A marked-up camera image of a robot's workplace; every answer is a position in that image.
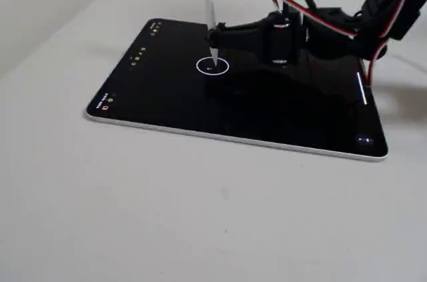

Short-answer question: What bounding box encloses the black screen tablet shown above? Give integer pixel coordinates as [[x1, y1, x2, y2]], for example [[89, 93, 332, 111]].
[[85, 17, 390, 163]]

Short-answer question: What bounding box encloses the red white servo wire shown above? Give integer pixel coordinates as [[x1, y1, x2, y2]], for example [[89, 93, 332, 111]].
[[362, 0, 422, 87], [269, 0, 356, 40]]

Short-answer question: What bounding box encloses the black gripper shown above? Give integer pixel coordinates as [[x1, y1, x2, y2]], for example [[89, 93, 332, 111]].
[[206, 7, 360, 67]]

